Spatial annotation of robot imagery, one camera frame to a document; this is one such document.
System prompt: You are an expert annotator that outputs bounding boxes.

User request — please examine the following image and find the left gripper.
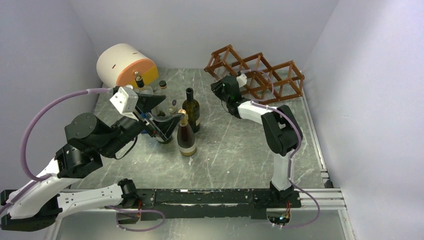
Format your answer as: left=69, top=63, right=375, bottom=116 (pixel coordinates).
left=100, top=91, right=187, bottom=158

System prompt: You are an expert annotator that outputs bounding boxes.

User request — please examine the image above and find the round clear glass bottle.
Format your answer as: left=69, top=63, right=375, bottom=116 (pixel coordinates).
left=156, top=80, right=177, bottom=116

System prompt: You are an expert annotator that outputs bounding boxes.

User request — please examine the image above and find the green wine bottle black cap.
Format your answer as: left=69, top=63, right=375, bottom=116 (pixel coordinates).
left=182, top=87, right=200, bottom=133

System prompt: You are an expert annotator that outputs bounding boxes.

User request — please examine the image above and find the square clear whisky bottle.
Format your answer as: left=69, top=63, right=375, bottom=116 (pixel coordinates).
left=134, top=75, right=154, bottom=95

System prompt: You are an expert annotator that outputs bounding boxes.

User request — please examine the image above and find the dark bottle gold cap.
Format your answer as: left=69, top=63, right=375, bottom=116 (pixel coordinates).
left=177, top=109, right=197, bottom=157

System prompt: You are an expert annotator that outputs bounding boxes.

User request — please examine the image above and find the green wine bottle silver cap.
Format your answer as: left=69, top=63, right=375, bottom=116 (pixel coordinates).
left=155, top=134, right=173, bottom=145

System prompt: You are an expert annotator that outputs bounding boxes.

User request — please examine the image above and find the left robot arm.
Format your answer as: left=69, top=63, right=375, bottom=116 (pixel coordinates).
left=0, top=93, right=183, bottom=232

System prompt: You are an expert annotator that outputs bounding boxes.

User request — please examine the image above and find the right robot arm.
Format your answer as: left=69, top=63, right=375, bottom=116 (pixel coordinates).
left=210, top=74, right=303, bottom=207

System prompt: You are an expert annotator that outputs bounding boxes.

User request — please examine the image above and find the wooden wine rack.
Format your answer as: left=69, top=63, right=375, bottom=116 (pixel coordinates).
left=203, top=44, right=305, bottom=104

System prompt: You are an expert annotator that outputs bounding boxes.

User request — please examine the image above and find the white orange bread box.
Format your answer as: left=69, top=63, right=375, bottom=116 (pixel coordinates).
left=96, top=43, right=159, bottom=88

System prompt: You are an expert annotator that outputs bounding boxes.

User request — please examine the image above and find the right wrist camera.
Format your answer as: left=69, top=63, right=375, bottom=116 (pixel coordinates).
left=236, top=73, right=248, bottom=88

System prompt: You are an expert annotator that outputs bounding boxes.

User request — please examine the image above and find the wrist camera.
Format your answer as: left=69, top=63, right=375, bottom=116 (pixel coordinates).
left=236, top=73, right=248, bottom=88
left=109, top=85, right=138, bottom=115

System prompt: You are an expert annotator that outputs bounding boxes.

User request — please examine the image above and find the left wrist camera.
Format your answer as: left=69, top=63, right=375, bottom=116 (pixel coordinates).
left=109, top=85, right=138, bottom=115

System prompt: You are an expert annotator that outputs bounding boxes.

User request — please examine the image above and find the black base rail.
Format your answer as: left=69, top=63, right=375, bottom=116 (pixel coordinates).
left=133, top=188, right=302, bottom=220

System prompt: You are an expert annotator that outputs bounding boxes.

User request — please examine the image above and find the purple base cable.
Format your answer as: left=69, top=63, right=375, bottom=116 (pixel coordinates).
left=105, top=205, right=167, bottom=232

